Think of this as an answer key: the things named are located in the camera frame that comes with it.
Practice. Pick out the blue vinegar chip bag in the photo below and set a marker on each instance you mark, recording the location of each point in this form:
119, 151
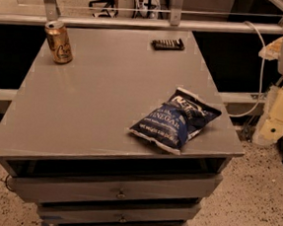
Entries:
176, 121

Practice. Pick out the dark candy bar wrapper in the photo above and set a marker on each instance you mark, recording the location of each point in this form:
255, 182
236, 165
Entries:
164, 44

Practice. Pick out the grey drawer cabinet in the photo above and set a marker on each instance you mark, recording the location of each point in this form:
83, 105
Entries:
72, 120

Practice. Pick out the top grey drawer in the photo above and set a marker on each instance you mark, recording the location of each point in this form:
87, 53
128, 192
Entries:
119, 188

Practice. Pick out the gold soda can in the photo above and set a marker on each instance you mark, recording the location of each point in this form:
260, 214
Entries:
58, 42

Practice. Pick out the black office chair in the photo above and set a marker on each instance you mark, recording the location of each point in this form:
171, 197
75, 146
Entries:
104, 0

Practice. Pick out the middle grey drawer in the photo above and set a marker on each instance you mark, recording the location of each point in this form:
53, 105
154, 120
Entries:
119, 212

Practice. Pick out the metal railing frame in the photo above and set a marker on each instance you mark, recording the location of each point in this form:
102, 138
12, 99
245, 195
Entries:
194, 15

